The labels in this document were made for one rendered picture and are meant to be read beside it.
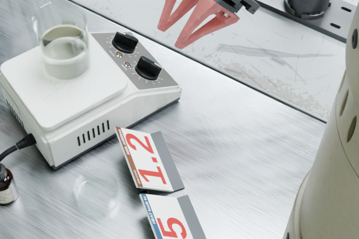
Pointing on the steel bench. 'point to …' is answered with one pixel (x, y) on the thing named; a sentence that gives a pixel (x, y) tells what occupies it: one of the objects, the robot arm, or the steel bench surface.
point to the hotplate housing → (90, 119)
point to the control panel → (106, 40)
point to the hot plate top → (61, 87)
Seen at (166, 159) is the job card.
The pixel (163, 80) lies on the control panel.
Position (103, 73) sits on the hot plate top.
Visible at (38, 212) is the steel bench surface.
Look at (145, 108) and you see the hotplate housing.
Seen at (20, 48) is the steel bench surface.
